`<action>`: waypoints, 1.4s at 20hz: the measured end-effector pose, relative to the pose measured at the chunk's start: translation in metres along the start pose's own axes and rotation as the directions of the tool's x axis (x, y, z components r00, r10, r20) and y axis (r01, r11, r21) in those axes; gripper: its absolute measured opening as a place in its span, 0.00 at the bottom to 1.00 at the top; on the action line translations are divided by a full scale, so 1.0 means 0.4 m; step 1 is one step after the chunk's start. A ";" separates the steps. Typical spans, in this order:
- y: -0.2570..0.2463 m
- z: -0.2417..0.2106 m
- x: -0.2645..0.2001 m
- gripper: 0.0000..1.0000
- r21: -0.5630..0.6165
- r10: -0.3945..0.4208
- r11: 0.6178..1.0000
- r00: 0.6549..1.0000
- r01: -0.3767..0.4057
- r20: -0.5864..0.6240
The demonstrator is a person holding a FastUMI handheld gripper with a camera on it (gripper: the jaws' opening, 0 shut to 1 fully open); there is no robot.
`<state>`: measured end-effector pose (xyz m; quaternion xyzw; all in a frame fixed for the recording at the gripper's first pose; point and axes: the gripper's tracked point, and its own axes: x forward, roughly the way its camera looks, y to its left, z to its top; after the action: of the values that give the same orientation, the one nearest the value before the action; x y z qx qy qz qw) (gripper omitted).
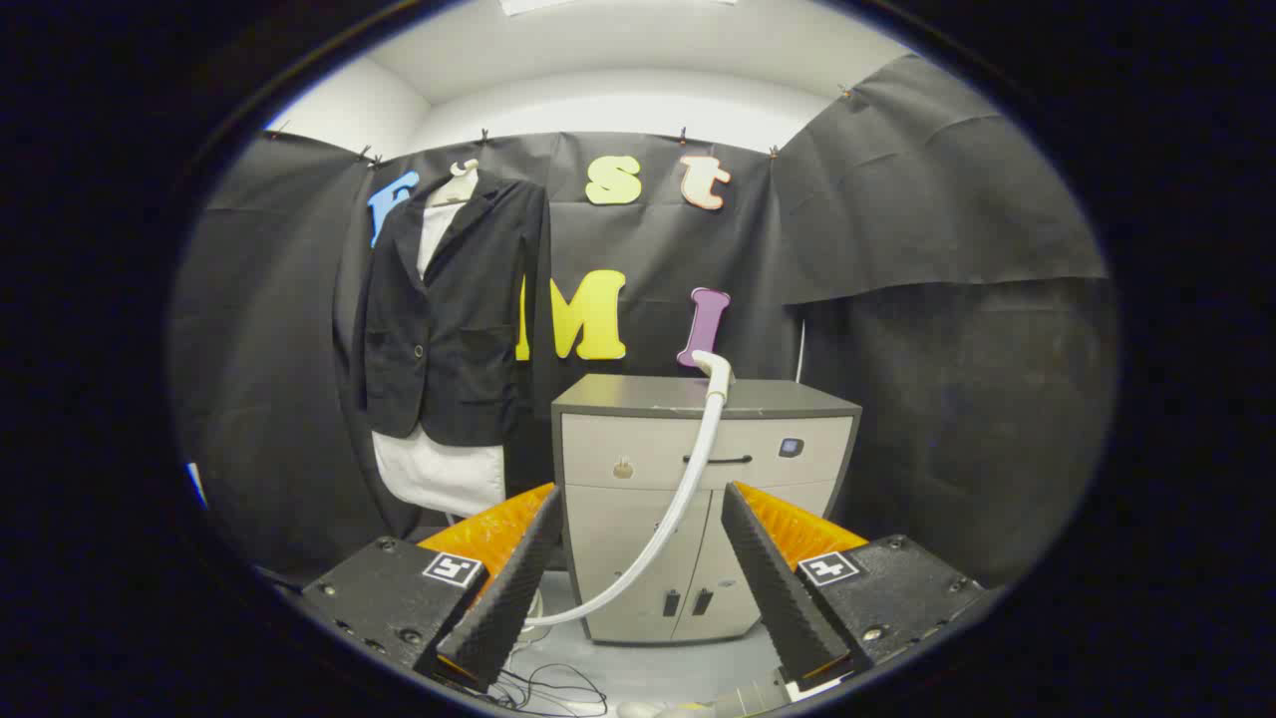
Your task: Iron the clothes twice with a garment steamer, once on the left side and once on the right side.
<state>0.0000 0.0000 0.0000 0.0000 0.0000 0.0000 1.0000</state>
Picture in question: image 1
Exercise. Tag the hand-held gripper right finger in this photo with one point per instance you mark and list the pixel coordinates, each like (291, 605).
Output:
(768, 578)

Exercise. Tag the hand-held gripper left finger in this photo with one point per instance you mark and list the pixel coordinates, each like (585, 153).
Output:
(513, 583)

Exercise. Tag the white shirt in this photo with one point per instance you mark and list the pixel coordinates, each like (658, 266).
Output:
(439, 474)

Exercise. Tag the white garment steamer head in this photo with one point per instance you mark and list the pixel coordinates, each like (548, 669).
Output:
(716, 374)

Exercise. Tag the black blazer jacket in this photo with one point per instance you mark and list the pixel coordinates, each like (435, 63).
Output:
(459, 339)

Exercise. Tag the white clothes hanger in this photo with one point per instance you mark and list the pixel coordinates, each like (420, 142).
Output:
(459, 187)

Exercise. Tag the grey cabinet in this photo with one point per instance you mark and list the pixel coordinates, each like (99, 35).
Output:
(618, 519)

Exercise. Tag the black backdrop cloth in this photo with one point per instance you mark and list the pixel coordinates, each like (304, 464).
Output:
(947, 399)

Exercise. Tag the blue screen device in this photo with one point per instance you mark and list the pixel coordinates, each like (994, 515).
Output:
(196, 484)

